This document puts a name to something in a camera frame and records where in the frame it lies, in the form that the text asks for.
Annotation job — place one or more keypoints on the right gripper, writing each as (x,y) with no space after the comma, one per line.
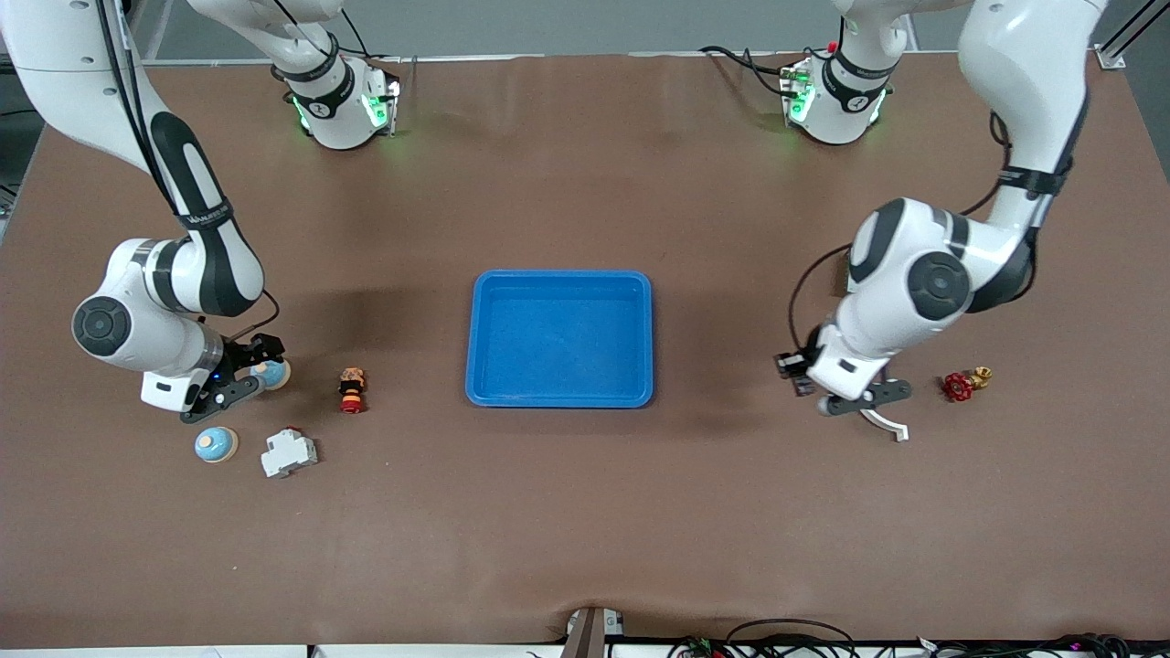
(245,354)

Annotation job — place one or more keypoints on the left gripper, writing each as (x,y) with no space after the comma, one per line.
(793,368)

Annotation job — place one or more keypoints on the blue bell with tan button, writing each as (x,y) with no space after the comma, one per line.
(216,444)
(272,375)

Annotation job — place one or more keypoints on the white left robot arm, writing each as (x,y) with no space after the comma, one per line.
(1005,73)

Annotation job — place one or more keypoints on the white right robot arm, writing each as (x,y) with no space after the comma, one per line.
(119,324)

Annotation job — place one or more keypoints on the blue plastic tray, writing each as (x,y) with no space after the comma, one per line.
(558,338)

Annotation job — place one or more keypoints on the white circuit breaker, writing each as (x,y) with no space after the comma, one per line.
(288,454)

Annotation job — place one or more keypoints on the orange and red push button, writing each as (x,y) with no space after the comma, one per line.
(352,388)

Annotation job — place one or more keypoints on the white curved plastic bracket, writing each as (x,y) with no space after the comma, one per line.
(903,432)

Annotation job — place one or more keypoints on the metal mount post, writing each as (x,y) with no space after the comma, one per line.
(585,640)

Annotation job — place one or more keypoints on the aluminium frame profile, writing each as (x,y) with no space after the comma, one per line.
(1112,58)

